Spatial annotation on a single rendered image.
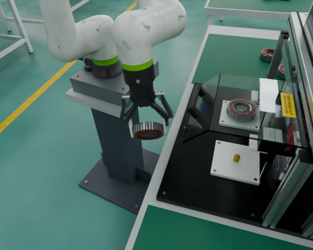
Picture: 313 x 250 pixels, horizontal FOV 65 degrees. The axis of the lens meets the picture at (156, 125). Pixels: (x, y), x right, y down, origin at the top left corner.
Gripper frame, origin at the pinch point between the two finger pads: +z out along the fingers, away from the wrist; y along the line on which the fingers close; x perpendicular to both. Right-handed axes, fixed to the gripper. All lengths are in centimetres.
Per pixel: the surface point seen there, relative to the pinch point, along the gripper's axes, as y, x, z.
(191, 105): -13.6, 17.2, -22.1
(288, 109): -35.8, 19.8, -20.6
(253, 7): -80, -146, 7
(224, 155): -25.6, 8.3, 6.7
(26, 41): 161, -231, 46
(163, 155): -4.5, 5.0, 8.4
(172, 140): -8.1, -2.5, 8.3
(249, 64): -53, -57, 9
